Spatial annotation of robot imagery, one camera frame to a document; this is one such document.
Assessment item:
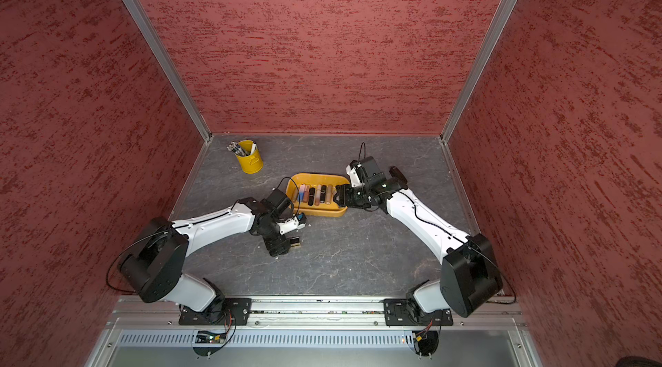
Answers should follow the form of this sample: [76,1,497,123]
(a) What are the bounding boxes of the beige lipstick tube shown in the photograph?
[325,185,333,205]

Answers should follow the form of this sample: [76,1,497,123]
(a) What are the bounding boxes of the pink beige lip gloss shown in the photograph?
[314,184,322,206]

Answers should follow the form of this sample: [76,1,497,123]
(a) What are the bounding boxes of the black round lipstick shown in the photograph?
[308,186,315,206]

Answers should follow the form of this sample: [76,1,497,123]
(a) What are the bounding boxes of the yellow plastic storage box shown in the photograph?
[285,173,350,218]

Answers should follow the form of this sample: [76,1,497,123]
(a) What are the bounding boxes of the silver cap coral lip gloss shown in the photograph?
[300,184,310,203]

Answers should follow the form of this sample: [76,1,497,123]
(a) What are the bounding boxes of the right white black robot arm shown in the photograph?
[334,157,503,318]

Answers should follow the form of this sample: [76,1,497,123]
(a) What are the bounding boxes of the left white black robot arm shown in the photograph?
[117,189,307,325]

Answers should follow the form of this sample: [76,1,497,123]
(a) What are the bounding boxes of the black rectangular block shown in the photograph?
[389,166,408,188]

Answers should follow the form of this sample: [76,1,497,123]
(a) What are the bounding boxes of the yellow metal pen cup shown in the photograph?
[237,140,264,174]

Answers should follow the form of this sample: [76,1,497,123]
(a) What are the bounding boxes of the pens in yellow cup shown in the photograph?
[227,141,251,157]

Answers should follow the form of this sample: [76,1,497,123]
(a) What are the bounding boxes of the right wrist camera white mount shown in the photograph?
[346,161,364,188]

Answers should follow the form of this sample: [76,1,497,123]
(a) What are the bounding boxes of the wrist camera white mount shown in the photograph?
[346,161,364,188]
[278,213,307,235]

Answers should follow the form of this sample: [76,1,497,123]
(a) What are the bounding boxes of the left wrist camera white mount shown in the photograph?
[278,213,307,235]

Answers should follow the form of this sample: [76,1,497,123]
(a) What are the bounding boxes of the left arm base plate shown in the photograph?
[179,297,253,327]

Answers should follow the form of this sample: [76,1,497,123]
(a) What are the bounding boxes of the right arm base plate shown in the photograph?
[383,298,453,327]

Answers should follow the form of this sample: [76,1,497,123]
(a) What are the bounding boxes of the aluminium front rail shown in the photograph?
[104,296,529,331]

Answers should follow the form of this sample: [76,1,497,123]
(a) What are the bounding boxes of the right aluminium corner post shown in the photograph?
[441,0,518,146]

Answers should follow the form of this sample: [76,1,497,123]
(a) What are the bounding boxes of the aluminium corner post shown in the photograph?
[122,0,213,144]
[441,0,518,146]

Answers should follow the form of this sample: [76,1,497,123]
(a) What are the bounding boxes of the left aluminium corner post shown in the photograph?
[122,0,213,144]

